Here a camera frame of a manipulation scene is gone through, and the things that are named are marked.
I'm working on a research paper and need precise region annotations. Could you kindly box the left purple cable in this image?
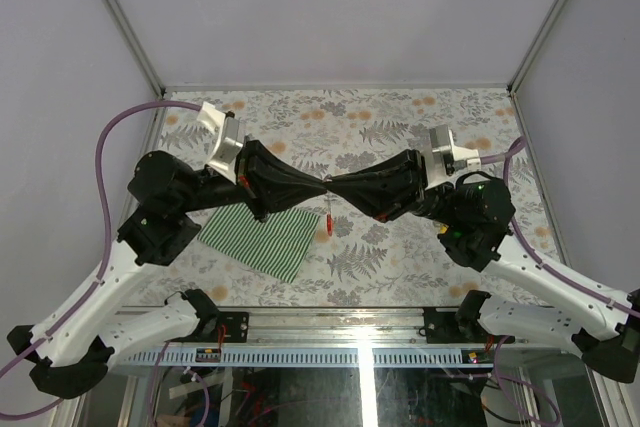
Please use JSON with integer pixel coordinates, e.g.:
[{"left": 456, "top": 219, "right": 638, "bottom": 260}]
[{"left": 0, "top": 100, "right": 206, "bottom": 421}]

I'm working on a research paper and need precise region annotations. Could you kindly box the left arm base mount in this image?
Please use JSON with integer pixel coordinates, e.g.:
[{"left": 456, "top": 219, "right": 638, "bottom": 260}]
[{"left": 216, "top": 311, "right": 250, "bottom": 345}]

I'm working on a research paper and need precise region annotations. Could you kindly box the slotted cable duct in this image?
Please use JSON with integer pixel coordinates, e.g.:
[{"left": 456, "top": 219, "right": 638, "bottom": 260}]
[{"left": 124, "top": 347, "right": 465, "bottom": 368}]

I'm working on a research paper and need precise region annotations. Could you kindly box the aluminium front rail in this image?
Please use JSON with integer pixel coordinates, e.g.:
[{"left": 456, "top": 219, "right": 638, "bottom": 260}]
[{"left": 114, "top": 304, "right": 612, "bottom": 348}]

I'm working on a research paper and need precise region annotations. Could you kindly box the green striped cloth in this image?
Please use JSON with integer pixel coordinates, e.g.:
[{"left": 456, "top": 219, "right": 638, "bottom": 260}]
[{"left": 198, "top": 204, "right": 320, "bottom": 283}]

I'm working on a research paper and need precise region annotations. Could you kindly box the red keyring fob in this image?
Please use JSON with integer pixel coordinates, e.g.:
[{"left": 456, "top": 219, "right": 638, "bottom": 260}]
[{"left": 326, "top": 214, "right": 334, "bottom": 237}]

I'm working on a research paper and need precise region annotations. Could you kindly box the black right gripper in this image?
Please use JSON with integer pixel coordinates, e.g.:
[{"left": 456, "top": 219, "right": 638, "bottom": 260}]
[{"left": 327, "top": 149, "right": 462, "bottom": 227}]

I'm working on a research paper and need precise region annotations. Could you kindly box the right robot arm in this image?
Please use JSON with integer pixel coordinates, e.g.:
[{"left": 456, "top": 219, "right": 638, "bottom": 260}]
[{"left": 324, "top": 151, "right": 639, "bottom": 384}]

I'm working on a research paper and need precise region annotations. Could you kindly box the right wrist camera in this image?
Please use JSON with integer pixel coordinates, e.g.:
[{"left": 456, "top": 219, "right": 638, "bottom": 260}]
[{"left": 422, "top": 125, "right": 481, "bottom": 189}]

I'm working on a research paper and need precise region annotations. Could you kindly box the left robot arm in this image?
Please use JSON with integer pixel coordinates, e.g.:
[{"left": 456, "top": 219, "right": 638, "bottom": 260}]
[{"left": 7, "top": 141, "right": 326, "bottom": 399}]

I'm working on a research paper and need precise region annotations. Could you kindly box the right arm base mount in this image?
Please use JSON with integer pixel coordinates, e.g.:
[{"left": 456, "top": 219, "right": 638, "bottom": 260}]
[{"left": 418, "top": 307, "right": 474, "bottom": 345}]

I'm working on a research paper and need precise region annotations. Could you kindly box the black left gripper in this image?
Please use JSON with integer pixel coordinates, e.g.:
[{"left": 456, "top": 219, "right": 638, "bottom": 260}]
[{"left": 177, "top": 134, "right": 329, "bottom": 221}]

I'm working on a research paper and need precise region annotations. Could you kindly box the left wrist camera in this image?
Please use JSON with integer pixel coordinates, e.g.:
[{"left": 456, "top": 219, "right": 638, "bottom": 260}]
[{"left": 196, "top": 102, "right": 246, "bottom": 184}]

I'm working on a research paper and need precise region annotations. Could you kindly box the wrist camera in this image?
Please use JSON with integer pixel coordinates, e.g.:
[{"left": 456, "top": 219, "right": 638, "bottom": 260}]
[
  {"left": 422, "top": 125, "right": 481, "bottom": 189},
  {"left": 196, "top": 102, "right": 246, "bottom": 184}
]

